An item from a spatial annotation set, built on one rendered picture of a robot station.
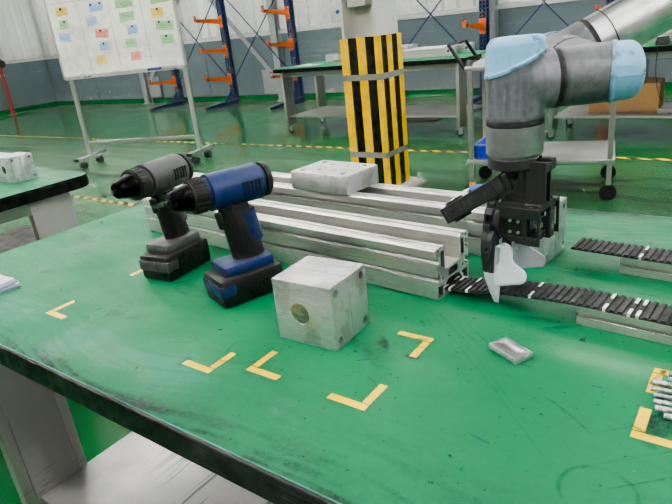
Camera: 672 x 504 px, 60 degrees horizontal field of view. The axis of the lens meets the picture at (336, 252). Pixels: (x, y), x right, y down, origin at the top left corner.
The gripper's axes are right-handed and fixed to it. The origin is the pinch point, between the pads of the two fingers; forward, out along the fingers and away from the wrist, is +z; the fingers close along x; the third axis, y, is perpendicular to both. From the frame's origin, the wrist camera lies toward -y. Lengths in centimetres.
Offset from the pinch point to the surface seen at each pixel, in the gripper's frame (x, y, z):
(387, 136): 257, -208, 37
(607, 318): -2.0, 15.9, 0.5
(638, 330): -1.9, 19.7, 1.3
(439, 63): 444, -275, 6
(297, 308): -25.0, -18.2, -3.1
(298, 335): -25.2, -18.6, 1.2
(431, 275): -5.0, -8.9, -1.9
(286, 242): -5.0, -40.4, -2.4
